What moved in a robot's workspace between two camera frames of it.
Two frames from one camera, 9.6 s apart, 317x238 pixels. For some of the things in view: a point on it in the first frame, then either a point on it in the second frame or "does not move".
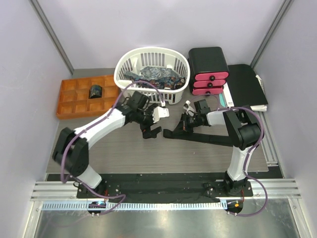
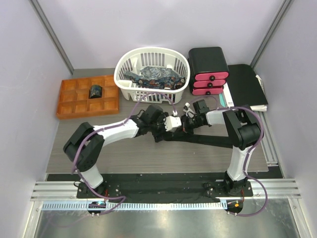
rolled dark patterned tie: (95, 91) does not move
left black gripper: (147, 133) -> (160, 137)
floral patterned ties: (160, 77) does not move
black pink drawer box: (207, 70) does not move
